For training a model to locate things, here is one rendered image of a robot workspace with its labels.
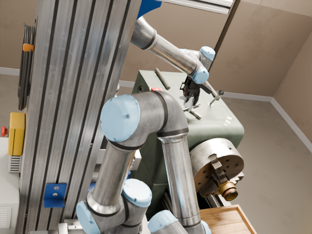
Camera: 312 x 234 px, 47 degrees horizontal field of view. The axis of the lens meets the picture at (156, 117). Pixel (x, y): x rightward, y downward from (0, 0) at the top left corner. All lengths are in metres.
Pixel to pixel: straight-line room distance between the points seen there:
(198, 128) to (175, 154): 0.91
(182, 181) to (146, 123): 0.22
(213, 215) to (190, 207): 0.99
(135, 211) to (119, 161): 0.30
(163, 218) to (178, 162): 0.17
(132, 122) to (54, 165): 0.49
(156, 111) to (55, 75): 0.32
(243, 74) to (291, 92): 0.72
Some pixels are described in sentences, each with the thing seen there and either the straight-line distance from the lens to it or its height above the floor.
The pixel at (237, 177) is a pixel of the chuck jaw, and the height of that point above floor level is 1.11.
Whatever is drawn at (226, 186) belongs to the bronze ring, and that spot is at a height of 1.11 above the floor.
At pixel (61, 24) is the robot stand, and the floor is 1.90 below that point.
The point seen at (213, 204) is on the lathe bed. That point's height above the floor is 0.86.
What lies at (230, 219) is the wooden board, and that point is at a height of 0.88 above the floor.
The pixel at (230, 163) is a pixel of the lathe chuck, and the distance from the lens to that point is 1.96.
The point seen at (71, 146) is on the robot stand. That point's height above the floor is 1.46.
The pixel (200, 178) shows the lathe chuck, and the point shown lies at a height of 1.07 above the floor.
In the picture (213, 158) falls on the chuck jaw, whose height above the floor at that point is 1.20.
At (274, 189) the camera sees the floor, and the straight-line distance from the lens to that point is 3.97.
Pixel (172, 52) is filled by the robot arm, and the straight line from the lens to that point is 1.54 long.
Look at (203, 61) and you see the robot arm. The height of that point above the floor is 1.60.
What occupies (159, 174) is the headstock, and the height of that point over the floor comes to 0.94.
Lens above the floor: 2.32
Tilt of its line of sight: 34 degrees down
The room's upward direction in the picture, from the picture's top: 21 degrees clockwise
